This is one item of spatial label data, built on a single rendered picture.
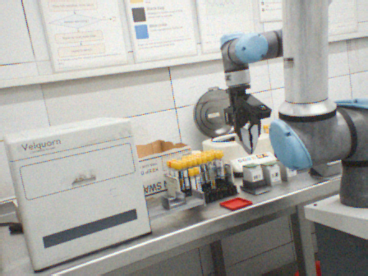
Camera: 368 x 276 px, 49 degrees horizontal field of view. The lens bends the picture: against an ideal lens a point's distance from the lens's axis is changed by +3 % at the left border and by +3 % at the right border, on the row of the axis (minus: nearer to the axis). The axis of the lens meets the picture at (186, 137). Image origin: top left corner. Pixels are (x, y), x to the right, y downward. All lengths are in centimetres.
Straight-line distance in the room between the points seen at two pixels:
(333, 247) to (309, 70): 42
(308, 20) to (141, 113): 100
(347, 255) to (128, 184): 52
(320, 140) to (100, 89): 100
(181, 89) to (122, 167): 82
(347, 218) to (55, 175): 64
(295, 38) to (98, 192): 56
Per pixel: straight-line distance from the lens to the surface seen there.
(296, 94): 84
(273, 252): 213
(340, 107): 94
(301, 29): 82
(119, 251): 99
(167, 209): 108
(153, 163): 133
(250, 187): 124
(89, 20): 164
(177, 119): 173
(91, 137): 96
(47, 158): 95
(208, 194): 120
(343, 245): 99
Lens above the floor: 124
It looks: 8 degrees down
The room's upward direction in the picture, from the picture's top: 9 degrees counter-clockwise
